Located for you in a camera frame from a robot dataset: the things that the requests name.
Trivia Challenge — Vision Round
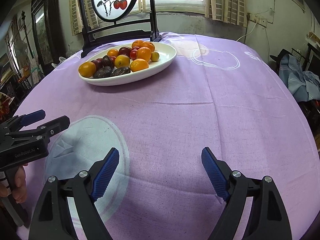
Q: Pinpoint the large dark red apple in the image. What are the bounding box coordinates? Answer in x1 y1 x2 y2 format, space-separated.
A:
118 46 132 57

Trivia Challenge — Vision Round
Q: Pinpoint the small orange right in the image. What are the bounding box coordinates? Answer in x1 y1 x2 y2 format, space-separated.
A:
130 59 149 72

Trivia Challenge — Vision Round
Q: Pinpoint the striped curtain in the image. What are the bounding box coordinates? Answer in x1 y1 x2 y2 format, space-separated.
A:
204 0 247 27
69 0 99 36

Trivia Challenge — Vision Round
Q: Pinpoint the person's left hand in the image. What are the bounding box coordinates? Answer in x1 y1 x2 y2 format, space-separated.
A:
11 163 28 204

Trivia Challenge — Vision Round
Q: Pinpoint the small orange on plate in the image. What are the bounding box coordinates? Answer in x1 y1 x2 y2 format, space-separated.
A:
131 40 144 49

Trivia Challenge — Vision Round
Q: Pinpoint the round painted screen stand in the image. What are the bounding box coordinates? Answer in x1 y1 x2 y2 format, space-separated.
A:
79 0 162 58

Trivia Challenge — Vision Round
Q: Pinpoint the small orange behind pile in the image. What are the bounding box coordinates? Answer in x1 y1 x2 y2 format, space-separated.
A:
107 49 119 57

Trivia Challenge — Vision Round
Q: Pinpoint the red tomato left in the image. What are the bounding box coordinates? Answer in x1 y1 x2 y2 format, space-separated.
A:
130 49 138 61

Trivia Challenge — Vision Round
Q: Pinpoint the purple tablecloth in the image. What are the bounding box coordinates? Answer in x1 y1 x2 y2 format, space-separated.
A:
17 33 319 239

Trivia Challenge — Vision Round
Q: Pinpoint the mandarin orange with stem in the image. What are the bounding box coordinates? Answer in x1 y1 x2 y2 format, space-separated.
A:
136 47 152 62

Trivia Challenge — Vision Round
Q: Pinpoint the left striped curtain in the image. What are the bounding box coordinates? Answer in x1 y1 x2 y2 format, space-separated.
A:
69 0 99 36

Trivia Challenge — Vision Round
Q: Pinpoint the blue clothes pile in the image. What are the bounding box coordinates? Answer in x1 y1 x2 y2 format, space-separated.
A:
279 54 320 102

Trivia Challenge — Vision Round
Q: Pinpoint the large orange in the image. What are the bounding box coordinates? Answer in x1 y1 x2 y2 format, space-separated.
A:
78 61 97 78

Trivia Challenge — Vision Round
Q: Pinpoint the yellow orange fruit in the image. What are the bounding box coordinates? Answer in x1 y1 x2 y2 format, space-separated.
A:
114 55 131 68

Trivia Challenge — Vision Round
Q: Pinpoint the right striped curtain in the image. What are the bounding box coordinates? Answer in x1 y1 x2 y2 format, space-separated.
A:
204 0 247 27

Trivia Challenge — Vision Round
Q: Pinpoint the small yellow fruit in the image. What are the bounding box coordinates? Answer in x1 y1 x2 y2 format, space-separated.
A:
150 51 159 62

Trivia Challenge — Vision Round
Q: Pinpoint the dark wooden cabinet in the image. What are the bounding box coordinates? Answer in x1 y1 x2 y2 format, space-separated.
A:
31 0 67 75

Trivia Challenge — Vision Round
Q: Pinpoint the dark red plum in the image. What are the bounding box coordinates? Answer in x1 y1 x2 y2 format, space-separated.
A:
92 58 104 70

